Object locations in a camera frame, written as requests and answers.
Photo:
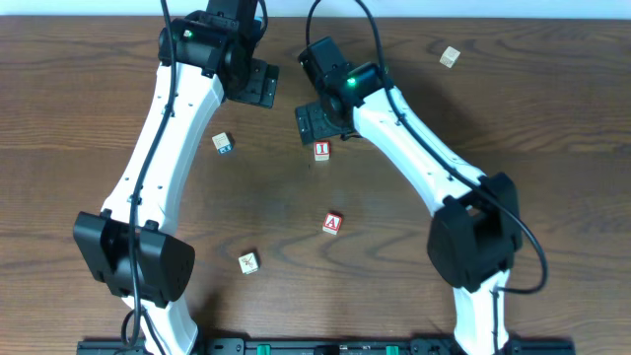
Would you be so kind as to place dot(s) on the red letter I block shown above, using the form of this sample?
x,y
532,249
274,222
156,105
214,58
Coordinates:
x,y
322,151

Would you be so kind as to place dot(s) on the red letter A block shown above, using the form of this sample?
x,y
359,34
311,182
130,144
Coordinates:
x,y
332,223

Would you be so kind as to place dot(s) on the wooden block near base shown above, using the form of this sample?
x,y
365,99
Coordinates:
x,y
249,263

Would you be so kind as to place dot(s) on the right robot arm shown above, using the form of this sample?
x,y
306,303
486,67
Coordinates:
x,y
472,243

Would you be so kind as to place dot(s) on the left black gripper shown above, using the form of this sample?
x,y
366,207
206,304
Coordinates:
x,y
259,84

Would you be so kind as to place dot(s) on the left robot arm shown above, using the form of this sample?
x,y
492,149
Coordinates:
x,y
206,59

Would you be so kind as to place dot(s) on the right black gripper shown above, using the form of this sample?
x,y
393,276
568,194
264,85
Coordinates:
x,y
313,124

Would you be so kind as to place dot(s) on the wooden block blue side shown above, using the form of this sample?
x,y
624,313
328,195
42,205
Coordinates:
x,y
223,143

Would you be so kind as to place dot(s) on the plain wooden block far right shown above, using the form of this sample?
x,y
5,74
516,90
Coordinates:
x,y
449,57

